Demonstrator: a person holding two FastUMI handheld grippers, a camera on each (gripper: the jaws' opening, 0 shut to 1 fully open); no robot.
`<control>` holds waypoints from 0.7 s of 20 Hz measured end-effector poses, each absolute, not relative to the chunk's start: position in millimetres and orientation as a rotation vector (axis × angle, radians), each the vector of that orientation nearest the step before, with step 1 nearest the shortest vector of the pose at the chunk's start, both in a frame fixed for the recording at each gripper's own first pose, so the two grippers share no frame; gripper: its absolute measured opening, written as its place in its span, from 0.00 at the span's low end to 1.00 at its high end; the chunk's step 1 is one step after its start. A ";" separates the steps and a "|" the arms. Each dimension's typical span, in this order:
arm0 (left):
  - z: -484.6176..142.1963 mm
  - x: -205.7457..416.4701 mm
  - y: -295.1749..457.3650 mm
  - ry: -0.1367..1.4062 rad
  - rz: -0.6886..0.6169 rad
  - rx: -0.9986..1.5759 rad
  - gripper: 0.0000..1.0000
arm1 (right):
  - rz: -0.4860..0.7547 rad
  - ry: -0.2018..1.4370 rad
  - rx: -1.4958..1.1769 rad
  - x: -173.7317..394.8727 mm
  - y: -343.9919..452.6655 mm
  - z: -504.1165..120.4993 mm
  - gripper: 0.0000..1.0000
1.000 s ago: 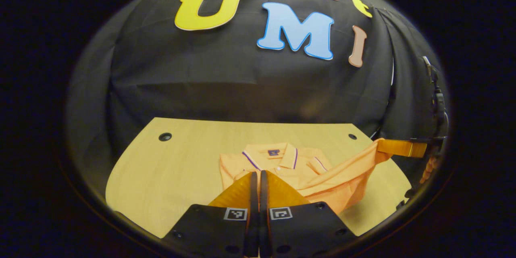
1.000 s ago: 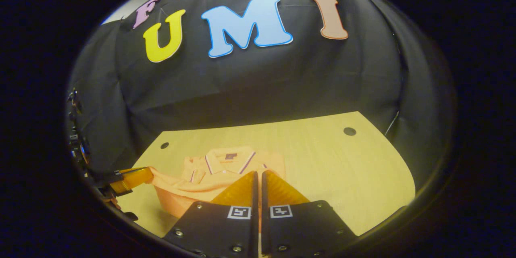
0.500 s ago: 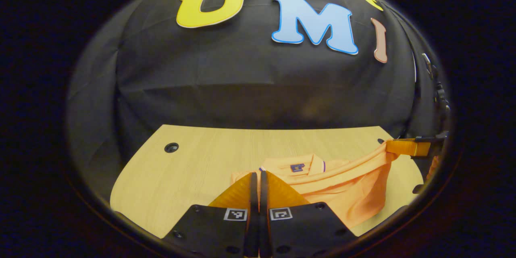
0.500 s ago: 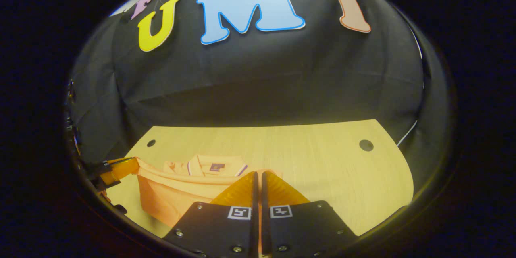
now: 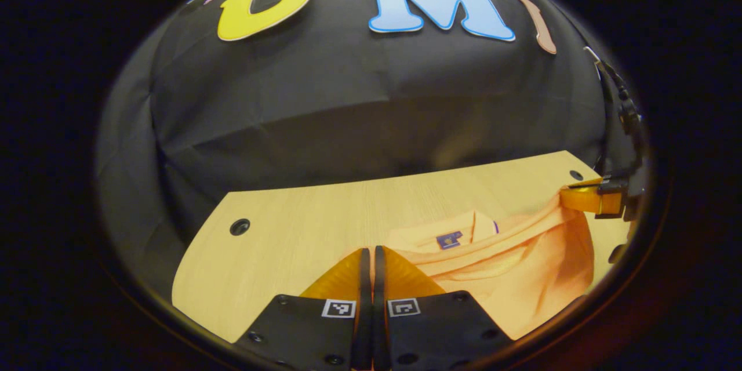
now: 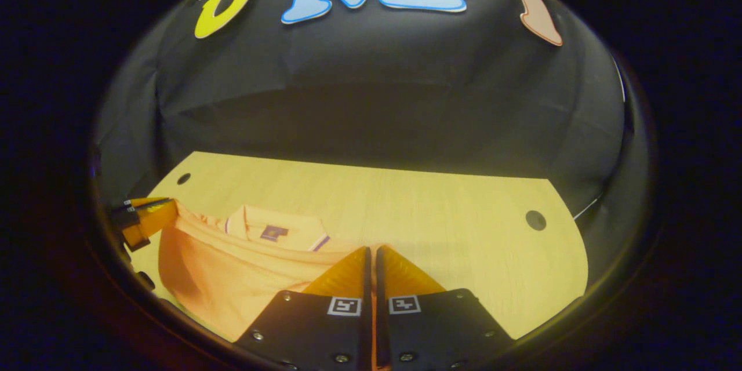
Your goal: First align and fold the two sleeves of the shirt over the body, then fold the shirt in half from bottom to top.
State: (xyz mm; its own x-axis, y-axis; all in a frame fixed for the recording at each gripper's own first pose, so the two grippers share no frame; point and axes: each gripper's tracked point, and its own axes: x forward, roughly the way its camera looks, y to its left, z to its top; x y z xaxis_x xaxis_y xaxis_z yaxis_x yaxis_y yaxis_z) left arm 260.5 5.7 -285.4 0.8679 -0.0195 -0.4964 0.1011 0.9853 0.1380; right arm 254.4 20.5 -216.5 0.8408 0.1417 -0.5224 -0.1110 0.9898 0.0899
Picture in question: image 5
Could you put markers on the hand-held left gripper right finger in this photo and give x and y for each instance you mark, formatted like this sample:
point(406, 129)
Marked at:
point(379, 313)

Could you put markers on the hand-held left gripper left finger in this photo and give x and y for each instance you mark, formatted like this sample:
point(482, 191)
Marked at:
point(362, 313)

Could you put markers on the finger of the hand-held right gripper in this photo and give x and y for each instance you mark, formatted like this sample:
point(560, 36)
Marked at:
point(591, 200)

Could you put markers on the orange T-shirt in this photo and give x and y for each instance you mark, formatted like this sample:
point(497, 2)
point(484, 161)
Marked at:
point(522, 278)

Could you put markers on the black table grommet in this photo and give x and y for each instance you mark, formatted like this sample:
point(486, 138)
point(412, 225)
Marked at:
point(239, 226)
point(576, 174)

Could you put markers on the black backdrop cloth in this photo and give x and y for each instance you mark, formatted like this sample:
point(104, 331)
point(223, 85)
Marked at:
point(348, 98)

